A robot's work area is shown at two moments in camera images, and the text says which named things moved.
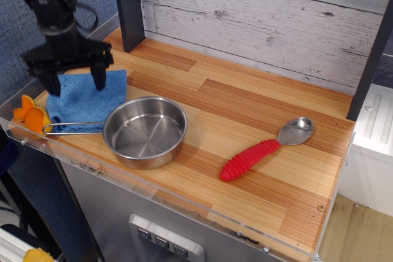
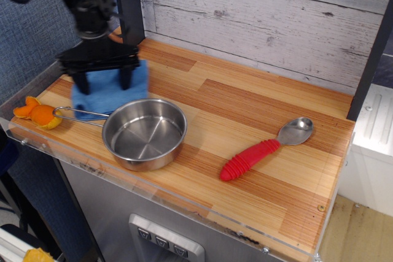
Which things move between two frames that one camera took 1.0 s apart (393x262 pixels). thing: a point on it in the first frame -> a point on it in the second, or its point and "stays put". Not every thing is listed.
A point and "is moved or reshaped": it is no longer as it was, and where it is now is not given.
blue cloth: (80, 101) is moved or reshaped
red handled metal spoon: (295, 131) stays put
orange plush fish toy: (35, 118) is moved or reshaped
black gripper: (64, 48) -> (97, 53)
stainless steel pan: (141, 132) is moved or reshaped
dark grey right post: (361, 92) stays put
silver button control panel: (151, 241) stays put
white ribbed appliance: (366, 177) stays put
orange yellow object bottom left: (37, 255) stays put
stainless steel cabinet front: (107, 204) stays put
